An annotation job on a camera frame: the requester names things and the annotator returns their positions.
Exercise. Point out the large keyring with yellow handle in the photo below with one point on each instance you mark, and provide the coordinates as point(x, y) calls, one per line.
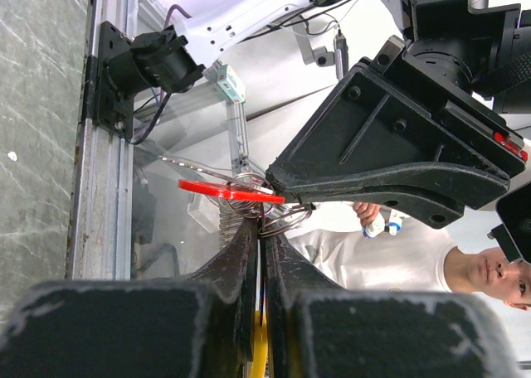
point(259, 340)

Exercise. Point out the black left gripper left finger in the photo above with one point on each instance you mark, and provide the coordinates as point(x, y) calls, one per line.
point(196, 325)

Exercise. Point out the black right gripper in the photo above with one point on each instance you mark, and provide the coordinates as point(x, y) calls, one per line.
point(369, 142)

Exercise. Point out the red key tag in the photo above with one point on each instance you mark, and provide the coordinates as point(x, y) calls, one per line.
point(230, 192)

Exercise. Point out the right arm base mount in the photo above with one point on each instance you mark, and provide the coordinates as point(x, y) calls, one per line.
point(124, 67)

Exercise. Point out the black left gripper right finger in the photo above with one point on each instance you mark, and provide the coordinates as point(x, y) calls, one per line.
point(318, 329)

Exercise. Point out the person in white shirt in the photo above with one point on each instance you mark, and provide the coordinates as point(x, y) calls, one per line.
point(418, 258)

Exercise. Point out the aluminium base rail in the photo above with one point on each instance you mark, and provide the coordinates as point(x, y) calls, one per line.
point(99, 236)

